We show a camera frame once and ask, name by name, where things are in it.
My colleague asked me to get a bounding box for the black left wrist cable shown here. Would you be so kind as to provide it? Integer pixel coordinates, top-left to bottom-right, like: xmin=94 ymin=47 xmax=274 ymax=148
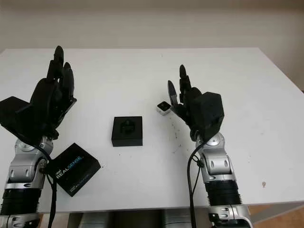
xmin=20 ymin=133 xmax=59 ymax=228

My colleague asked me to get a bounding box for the black RealSense box lid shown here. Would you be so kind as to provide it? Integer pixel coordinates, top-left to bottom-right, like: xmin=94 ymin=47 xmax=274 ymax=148
xmin=45 ymin=142 xmax=103 ymax=197

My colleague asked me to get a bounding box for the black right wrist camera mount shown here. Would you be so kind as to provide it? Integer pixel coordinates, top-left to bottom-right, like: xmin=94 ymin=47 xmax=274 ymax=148
xmin=190 ymin=91 xmax=225 ymax=141

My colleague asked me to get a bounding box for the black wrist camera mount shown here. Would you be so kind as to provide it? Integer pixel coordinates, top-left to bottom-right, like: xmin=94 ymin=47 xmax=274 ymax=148
xmin=0 ymin=96 xmax=48 ymax=143
xmin=190 ymin=91 xmax=225 ymax=141

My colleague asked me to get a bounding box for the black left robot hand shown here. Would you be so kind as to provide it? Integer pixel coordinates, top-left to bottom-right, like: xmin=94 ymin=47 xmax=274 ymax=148
xmin=29 ymin=46 xmax=77 ymax=140

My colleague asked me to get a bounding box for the black camera box base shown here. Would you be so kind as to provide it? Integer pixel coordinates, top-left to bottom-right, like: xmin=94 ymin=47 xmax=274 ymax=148
xmin=111 ymin=115 xmax=143 ymax=147

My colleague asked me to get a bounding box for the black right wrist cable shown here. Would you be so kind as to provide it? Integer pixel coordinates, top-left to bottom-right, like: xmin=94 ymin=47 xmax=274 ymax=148
xmin=187 ymin=135 xmax=207 ymax=228

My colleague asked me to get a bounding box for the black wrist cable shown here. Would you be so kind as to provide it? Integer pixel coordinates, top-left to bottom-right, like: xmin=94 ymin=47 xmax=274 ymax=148
xmin=187 ymin=135 xmax=207 ymax=228
xmin=20 ymin=133 xmax=59 ymax=228

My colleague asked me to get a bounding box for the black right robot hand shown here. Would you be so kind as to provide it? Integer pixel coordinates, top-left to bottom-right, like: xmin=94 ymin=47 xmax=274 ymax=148
xmin=167 ymin=64 xmax=209 ymax=143

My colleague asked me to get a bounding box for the silver robot lower body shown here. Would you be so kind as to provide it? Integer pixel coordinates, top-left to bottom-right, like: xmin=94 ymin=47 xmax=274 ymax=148
xmin=68 ymin=209 xmax=209 ymax=228

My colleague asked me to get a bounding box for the small silver cube camera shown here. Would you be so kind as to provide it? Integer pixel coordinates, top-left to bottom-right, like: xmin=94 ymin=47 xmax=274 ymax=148
xmin=156 ymin=101 xmax=171 ymax=116

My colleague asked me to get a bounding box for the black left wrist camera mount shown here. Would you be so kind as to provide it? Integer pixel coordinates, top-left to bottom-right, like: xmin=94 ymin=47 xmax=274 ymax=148
xmin=0 ymin=96 xmax=48 ymax=143

